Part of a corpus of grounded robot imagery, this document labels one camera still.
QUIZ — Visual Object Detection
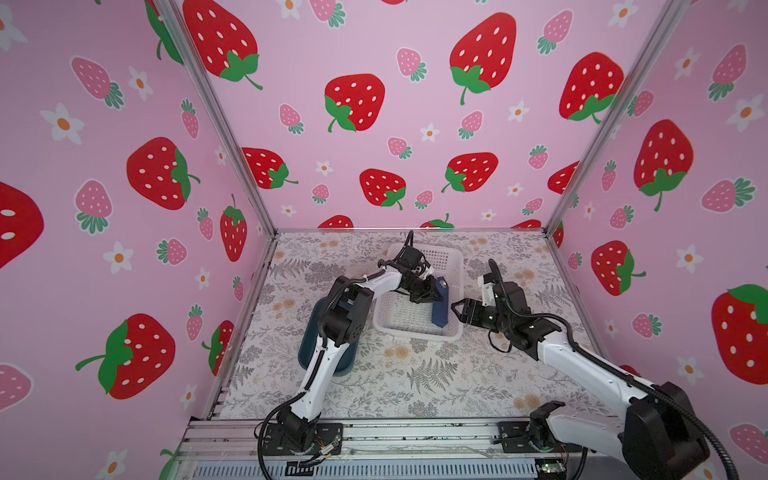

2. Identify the dark blue paper napkin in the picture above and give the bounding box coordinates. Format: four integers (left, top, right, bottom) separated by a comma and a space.
431, 277, 450, 328

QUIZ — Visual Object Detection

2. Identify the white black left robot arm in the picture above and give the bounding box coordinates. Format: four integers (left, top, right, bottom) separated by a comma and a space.
257, 243, 449, 456

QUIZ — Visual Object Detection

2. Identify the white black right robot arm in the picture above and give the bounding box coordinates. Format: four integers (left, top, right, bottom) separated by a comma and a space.
451, 277, 739, 479

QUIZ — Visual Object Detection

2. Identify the white perforated plastic basket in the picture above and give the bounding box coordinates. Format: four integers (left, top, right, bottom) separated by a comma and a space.
372, 243, 464, 342

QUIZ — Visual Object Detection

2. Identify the dark teal plastic tray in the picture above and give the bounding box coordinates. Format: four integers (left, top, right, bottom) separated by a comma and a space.
298, 296, 361, 377

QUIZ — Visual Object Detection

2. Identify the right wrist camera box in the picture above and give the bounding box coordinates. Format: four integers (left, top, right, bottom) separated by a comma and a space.
478, 277, 496, 307

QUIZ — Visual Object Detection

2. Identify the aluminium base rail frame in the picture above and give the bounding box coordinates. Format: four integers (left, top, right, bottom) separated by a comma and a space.
163, 417, 634, 479

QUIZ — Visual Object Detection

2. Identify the aluminium corner post left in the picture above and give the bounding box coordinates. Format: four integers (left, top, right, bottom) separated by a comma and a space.
156, 0, 278, 240

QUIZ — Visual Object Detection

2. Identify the aluminium corner post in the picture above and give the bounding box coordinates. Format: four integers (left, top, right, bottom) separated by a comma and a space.
156, 0, 278, 240
543, 0, 690, 240

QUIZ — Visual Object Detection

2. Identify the aluminium corner post right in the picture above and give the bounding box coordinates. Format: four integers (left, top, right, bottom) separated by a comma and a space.
543, 0, 690, 240

